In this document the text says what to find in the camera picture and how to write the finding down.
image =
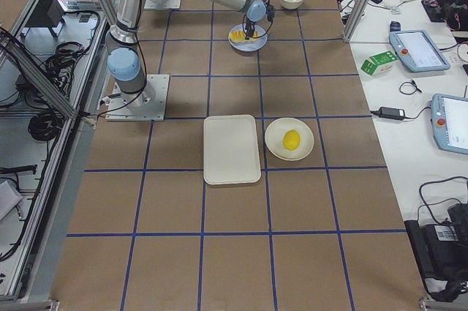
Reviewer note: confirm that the blue teach pendant lower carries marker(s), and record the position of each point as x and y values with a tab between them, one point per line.
449	122

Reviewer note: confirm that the blue plate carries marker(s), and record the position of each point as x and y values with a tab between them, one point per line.
251	46

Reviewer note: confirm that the green white carton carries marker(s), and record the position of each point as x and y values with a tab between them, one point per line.
379	63

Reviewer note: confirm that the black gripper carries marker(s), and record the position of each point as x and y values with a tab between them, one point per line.
249	26

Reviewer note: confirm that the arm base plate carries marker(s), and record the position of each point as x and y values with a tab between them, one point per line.
150	105
162	5

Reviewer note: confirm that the blue teach pendant upper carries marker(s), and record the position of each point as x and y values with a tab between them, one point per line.
417	51

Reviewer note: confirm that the black monitor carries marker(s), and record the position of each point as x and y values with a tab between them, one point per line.
46	14

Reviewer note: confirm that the sliced yellow bread loaf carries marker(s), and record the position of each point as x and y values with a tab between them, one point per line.
237	37

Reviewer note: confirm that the white plate with lemon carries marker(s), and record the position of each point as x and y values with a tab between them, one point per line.
275	133

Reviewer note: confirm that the black power brick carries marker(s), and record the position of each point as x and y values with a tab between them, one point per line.
392	113

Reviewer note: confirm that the blue teach pendant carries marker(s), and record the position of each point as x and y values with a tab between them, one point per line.
417	51
449	122

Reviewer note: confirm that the white rectangular tray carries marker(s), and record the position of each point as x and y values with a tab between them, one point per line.
230	150

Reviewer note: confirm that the yellow lemon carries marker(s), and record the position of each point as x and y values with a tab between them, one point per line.
291	140

